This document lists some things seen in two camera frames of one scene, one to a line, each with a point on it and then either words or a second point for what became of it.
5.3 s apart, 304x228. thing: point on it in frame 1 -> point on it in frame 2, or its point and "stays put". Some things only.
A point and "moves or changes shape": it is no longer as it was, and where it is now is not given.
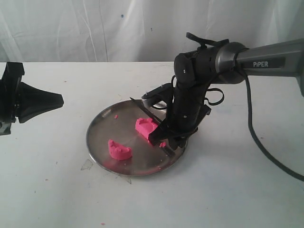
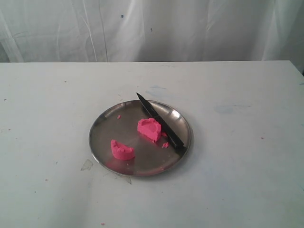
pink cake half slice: (145, 126) stays put
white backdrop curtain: (138, 31) stays put
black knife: (147, 111) -> (167, 129)
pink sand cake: (119, 152) moves or changes shape
